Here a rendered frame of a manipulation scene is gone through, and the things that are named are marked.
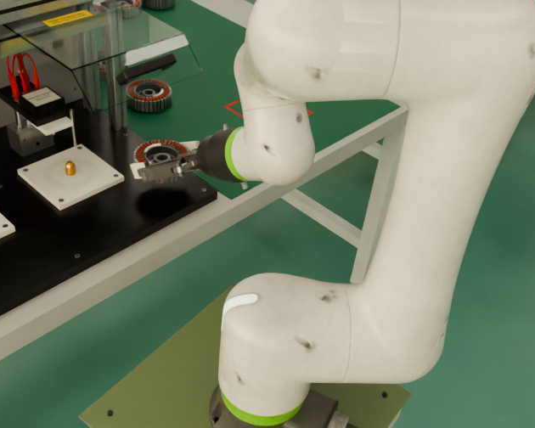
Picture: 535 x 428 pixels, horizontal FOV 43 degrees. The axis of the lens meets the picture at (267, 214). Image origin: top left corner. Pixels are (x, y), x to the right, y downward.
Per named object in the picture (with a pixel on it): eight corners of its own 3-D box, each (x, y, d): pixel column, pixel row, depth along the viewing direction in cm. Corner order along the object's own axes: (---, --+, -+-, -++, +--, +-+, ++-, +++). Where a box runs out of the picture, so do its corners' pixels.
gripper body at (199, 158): (214, 183, 117) (183, 184, 124) (249, 166, 122) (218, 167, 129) (200, 143, 114) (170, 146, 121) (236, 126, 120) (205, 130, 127)
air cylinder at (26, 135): (54, 144, 144) (52, 123, 141) (23, 157, 140) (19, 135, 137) (42, 134, 147) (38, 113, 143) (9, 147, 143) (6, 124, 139)
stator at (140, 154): (202, 171, 135) (202, 154, 133) (158, 192, 129) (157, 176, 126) (166, 146, 141) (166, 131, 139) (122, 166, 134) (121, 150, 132)
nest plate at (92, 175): (124, 180, 137) (124, 176, 136) (59, 211, 128) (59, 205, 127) (81, 148, 145) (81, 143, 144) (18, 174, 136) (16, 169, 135)
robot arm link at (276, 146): (284, 191, 100) (333, 178, 108) (272, 107, 99) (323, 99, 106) (226, 191, 111) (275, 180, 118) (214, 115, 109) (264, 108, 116)
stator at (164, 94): (115, 104, 163) (115, 91, 161) (142, 86, 171) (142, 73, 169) (154, 119, 160) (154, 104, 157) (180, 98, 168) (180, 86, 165)
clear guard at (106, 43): (202, 73, 126) (204, 43, 122) (94, 115, 112) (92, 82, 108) (98, 14, 142) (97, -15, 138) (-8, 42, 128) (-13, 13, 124)
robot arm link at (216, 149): (256, 114, 115) (216, 132, 109) (276, 177, 118) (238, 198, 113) (233, 117, 119) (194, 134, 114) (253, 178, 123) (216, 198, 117)
